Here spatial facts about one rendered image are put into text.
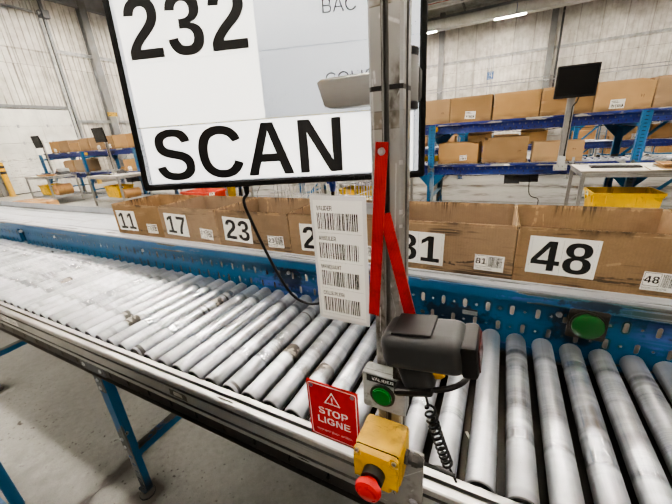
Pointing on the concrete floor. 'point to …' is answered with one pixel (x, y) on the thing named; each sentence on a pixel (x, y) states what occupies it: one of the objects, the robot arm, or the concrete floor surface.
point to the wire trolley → (328, 189)
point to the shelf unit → (9, 488)
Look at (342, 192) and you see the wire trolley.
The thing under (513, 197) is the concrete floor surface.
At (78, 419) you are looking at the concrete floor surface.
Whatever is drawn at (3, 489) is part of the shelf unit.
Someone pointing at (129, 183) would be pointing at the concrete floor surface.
